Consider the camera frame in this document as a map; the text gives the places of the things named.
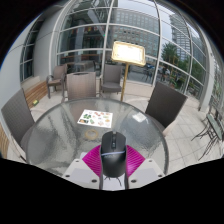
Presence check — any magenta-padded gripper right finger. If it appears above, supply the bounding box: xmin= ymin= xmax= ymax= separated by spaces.
xmin=124 ymin=143 xmax=166 ymax=190

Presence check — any grey wicker chair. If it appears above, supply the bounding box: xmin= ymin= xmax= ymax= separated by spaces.
xmin=99 ymin=63 xmax=123 ymax=95
xmin=144 ymin=81 xmax=189 ymax=135
xmin=62 ymin=71 xmax=98 ymax=102
xmin=0 ymin=87 xmax=36 ymax=158
xmin=45 ymin=63 xmax=68 ymax=100

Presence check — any colourful laminated menu card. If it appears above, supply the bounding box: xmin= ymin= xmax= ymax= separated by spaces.
xmin=77 ymin=108 xmax=114 ymax=129

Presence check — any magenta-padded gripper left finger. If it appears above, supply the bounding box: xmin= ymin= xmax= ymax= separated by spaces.
xmin=62 ymin=143 xmax=104 ymax=190

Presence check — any white mouse pad with drawing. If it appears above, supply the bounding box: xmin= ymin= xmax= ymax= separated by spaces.
xmin=79 ymin=151 xmax=127 ymax=192

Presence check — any dark metal chair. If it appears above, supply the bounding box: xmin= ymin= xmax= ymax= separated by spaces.
xmin=190 ymin=102 xmax=224 ymax=158

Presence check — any gold menu sign stand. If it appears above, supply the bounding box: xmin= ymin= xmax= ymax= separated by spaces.
xmin=110 ymin=40 xmax=147 ymax=102

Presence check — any black computer mouse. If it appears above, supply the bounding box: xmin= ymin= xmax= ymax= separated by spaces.
xmin=99 ymin=130 xmax=128 ymax=179

